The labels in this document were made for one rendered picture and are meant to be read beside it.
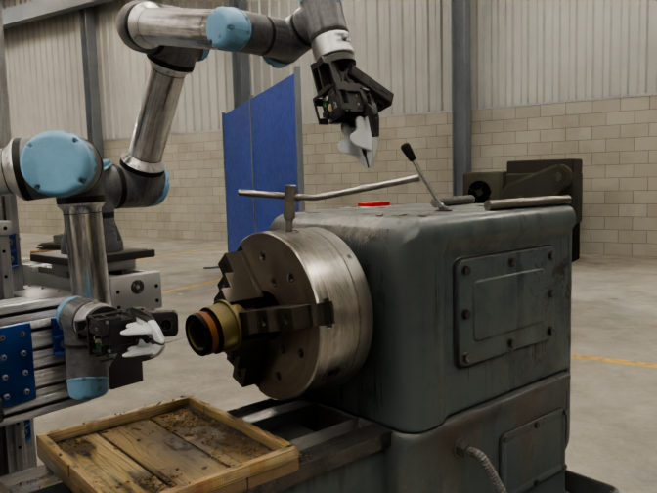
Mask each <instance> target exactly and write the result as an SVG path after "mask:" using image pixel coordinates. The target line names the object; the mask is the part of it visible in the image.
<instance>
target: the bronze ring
mask: <svg viewBox="0 0 657 493"><path fill-rule="evenodd" d="M243 311H245V310H244V309H243V308H242V307H241V306H240V305H238V304H234V305H231V304H230V303H229V302H228V301H226V300H223V299H220V300H217V301H215V302H214V303H213V304H212V305H210V306H206V307H203V308H201V309H200V310H199V312H196V313H194V314H192V315H190V316H188V318H187V320H186V324H185V330H186V336H187V340H188V342H189V345H190V347H191V348H192V350H193V351H194V352H195V353H196V354H197V355H199V356H205V355H210V354H212V353H214V354H219V353H222V352H224V351H227V350H229V351H234V350H237V349H239V348H240V346H241V342H242V339H243V338H244V337H246V336H248V335H243V334H242V326H241V319H240V317H239V312H243Z"/></svg>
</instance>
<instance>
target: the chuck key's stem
mask: <svg viewBox="0 0 657 493"><path fill-rule="evenodd" d="M295 194H296V185H285V199H284V219H285V232H290V233H291V232H293V231H292V223H293V219H294V218H295V206H296V200H295V199H294V195H295Z"/></svg>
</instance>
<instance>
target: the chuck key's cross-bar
mask: <svg viewBox="0 0 657 493"><path fill-rule="evenodd" d="M418 181H420V177H419V175H413V176H408V177H403V178H397V179H392V180H387V181H382V182H377V183H372V184H368V185H363V186H358V187H352V188H347V189H342V190H337V191H332V192H327V193H322V194H317V195H304V194H295V195H294V199H295V200H296V201H308V202H315V201H321V200H326V199H332V198H337V197H342V196H347V195H352V194H357V193H363V192H367V191H372V190H377V189H382V188H388V187H393V186H398V185H403V184H408V183H413V182H418ZM238 195H239V196H246V197H258V198H271V199H285V193H279V192H266V191H253V190H241V189H239V190H238Z"/></svg>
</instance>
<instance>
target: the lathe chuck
mask: <svg viewBox="0 0 657 493"><path fill-rule="evenodd" d="M281 231H282V230H274V231H263V232H256V233H253V234H251V235H249V236H247V237H246V238H244V239H243V240H242V241H241V247H242V249H243V251H244V254H245V256H246V258H247V260H248V262H249V264H250V267H251V269H252V271H253V273H254V275H255V277H256V279H257V282H258V284H259V286H260V288H261V290H262V291H266V292H269V293H271V294H272V295H273V298H272V299H271V300H270V301H269V303H266V304H265V305H259V304H258V305H257V306H256V307H253V308H246V309H244V310H245V311H248V310H254V309H259V308H265V307H270V306H277V305H292V304H314V303H322V302H323V298H326V299H327V301H329V306H330V314H331V320H332V324H330V328H327V326H319V327H317V326H313V327H310V328H305V329H300V330H296V331H278V332H279V333H280V335H279V336H278V337H277V338H276V339H272V340H270V341H269V343H268V348H267V353H266V358H265V363H264V368H263V373H262V378H261V382H260V387H259V391H260V392H262V393H263V394H265V395H266V396H268V397H270V398H272V399H275V400H281V401H286V400H291V399H294V398H297V397H301V396H304V395H307V394H311V393H314V392H317V391H321V390H324V389H327V388H330V387H333V386H334V385H336V384H338V383H339V382H340V381H341V380H342V379H343V378H344V377H345V376H346V374H347V373H348V371H349V369H350V367H351V366H352V363H353V361H354V358H355V355H356V352H357V348H358V342H359V334H360V313H359V304H358V298H357V295H356V291H355V287H354V284H353V281H352V278H351V276H350V273H349V271H348V269H347V267H346V265H345V263H344V261H343V259H342V258H341V256H340V255H339V253H338V252H337V250H336V249H335V248H334V247H333V245H332V244H331V243H330V242H329V241H328V240H326V239H325V238H324V237H323V236H321V235H320V234H318V233H316V232H314V231H312V230H309V229H304V228H295V229H292V231H296V233H286V232H281ZM334 367H338V371H337V373H336V374H335V375H334V376H333V377H332V378H330V379H328V380H323V377H324V375H325V374H326V372H327V371H328V370H330V369H331V368H334Z"/></svg>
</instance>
